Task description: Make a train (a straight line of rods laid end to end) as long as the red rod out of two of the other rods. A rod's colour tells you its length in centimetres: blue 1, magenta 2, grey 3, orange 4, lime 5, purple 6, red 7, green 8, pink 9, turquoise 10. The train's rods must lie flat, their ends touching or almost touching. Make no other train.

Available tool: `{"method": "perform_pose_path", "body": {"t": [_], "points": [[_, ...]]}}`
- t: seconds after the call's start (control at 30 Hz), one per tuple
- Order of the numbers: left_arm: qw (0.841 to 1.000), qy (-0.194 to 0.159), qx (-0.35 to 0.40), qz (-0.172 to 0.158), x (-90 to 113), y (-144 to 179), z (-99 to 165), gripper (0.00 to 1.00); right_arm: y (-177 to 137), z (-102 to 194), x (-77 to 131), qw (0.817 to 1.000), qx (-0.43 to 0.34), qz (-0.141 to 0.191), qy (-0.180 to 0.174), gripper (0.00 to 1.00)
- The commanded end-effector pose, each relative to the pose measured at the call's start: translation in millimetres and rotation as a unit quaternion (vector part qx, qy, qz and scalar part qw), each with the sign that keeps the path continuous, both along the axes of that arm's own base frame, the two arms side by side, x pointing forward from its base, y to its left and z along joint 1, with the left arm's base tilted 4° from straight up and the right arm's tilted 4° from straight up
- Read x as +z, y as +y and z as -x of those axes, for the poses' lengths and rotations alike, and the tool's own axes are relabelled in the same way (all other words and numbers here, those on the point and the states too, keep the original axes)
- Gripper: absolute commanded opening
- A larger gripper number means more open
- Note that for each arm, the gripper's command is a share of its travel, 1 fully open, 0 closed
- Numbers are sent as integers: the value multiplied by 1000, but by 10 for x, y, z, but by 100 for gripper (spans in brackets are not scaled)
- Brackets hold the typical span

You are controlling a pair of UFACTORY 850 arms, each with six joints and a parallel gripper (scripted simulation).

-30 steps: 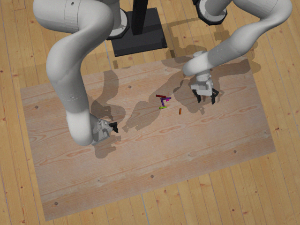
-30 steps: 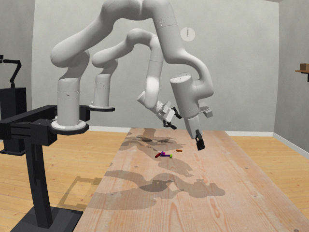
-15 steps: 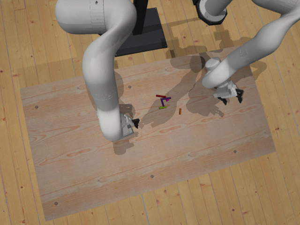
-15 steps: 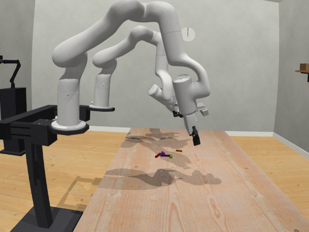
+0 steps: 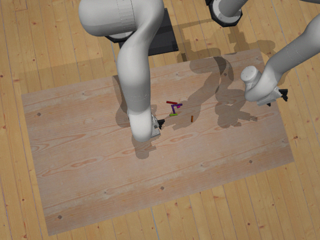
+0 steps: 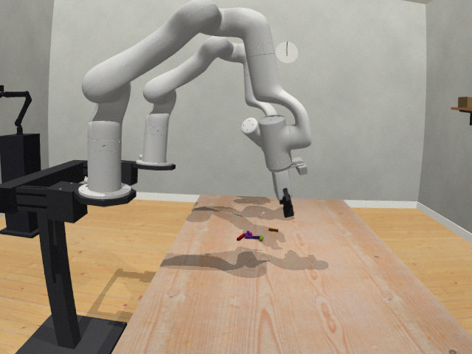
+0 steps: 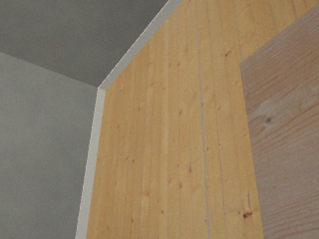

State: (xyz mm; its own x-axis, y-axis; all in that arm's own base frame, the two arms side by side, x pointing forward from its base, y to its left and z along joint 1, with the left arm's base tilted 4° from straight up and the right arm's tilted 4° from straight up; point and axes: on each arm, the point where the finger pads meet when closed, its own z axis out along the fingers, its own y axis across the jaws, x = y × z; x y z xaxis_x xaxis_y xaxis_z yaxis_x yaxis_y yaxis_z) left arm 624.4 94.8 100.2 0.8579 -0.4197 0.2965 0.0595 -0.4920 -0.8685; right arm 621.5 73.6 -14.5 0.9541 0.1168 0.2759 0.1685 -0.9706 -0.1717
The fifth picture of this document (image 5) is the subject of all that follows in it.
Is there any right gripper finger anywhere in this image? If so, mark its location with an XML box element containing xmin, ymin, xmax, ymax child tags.
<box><xmin>157</xmin><ymin>119</ymin><xmax>165</xmax><ymax>130</ymax></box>

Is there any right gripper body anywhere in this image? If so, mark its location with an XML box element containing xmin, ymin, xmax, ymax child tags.
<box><xmin>152</xmin><ymin>116</ymin><xmax>159</xmax><ymax>129</ymax></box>

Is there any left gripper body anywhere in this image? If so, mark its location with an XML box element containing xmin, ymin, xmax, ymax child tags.
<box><xmin>270</xmin><ymin>86</ymin><xmax>282</xmax><ymax>99</ymax></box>

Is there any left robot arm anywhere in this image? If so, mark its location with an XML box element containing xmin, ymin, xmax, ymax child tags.
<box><xmin>212</xmin><ymin>0</ymin><xmax>320</xmax><ymax>106</ymax></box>

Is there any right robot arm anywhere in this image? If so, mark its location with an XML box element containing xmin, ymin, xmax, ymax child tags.
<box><xmin>78</xmin><ymin>0</ymin><xmax>165</xmax><ymax>142</ymax></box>

